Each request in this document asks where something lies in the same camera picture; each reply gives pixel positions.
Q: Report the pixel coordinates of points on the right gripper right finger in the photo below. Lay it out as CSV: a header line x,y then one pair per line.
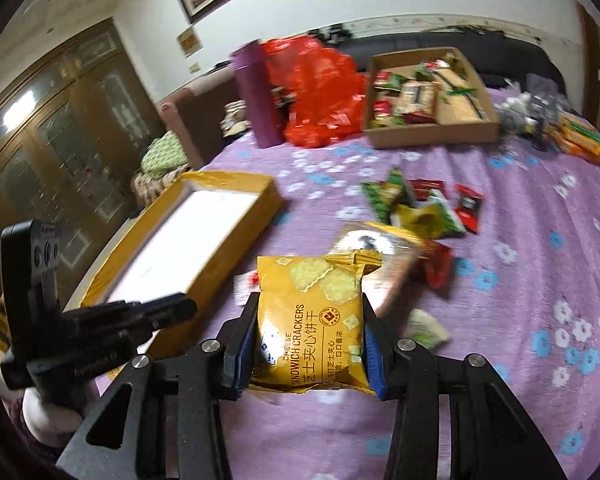
x,y
492,435

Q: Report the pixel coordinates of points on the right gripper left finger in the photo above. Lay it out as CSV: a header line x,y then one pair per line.
x,y
156,403

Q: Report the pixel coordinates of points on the brown cracker snack packet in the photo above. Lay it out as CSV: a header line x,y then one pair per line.
x,y
399,250

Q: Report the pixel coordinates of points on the yellow cheese sandwich crackers packet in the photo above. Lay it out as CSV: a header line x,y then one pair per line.
x,y
310,333

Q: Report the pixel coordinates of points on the red black candy packet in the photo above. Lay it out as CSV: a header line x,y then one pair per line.
x,y
468,206

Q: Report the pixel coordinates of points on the green yellow snack packet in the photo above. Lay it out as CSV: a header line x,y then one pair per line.
x,y
431,222

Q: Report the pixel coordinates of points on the dark red packet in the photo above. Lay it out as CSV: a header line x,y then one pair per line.
x,y
423,187

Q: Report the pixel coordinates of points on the person left hand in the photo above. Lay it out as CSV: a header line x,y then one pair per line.
x,y
50,424

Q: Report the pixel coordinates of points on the yellow white tray box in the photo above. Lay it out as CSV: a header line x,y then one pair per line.
x,y
190,239

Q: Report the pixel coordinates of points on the brown wooden cabinet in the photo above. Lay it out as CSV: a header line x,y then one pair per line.
x,y
73,129

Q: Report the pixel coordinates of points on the green patterned cushion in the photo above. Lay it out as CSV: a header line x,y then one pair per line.
x,y
163,156

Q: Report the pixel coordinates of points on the brown sofa armchair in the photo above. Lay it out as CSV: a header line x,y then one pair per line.
x,y
194,113

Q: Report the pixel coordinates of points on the orange biscuit boxes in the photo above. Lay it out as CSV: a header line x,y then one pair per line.
x,y
575,136

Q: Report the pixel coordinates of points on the white plush toy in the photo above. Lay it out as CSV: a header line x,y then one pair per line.
x,y
512,115

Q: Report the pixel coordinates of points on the brown cardboard snack box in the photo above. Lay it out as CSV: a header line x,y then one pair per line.
x,y
426,97

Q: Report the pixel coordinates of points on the purple cylinder bottle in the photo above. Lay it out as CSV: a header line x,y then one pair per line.
x,y
255,88

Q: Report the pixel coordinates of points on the red plastic bag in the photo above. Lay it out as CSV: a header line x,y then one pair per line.
x,y
329,93

